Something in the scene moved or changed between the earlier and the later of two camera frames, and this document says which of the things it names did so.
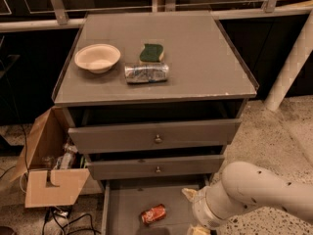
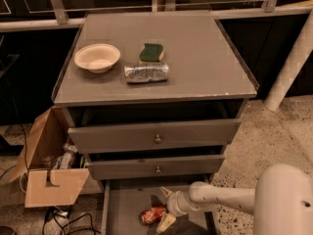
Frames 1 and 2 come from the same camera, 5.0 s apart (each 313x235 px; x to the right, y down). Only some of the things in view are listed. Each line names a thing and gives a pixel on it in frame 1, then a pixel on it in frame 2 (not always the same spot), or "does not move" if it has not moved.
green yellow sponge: [152, 54] does not move
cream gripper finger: [199, 230] -> [166, 220]
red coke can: [153, 214] does not move
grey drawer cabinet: [153, 96] does not move
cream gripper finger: [191, 194] -> [166, 192]
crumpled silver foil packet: [146, 72] does not move
